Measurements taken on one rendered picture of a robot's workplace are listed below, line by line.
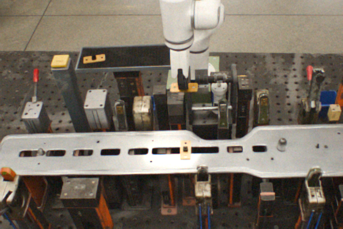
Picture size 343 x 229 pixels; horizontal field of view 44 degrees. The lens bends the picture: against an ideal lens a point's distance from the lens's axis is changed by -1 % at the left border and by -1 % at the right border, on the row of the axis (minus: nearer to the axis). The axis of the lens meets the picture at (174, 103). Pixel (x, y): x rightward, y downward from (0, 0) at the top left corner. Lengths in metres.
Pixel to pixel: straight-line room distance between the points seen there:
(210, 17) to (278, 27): 2.67
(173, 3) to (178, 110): 0.61
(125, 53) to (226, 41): 1.98
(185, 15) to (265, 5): 2.94
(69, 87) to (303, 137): 0.93
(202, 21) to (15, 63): 1.64
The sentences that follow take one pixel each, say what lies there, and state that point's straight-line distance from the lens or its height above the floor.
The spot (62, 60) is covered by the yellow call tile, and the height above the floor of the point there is 1.16.
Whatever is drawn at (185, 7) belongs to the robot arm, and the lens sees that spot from 1.12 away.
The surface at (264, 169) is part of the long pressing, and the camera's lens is 1.50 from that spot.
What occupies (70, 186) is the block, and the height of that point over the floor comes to 1.03.
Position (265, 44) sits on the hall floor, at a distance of 3.59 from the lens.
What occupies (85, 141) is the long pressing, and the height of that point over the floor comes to 1.00.
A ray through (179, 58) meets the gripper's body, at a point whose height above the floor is 1.45.
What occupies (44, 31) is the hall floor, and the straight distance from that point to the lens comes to 4.04.
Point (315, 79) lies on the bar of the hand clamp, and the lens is 1.52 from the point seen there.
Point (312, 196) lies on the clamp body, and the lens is 1.42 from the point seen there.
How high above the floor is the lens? 2.22
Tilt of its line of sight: 46 degrees down
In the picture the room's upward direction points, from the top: 6 degrees counter-clockwise
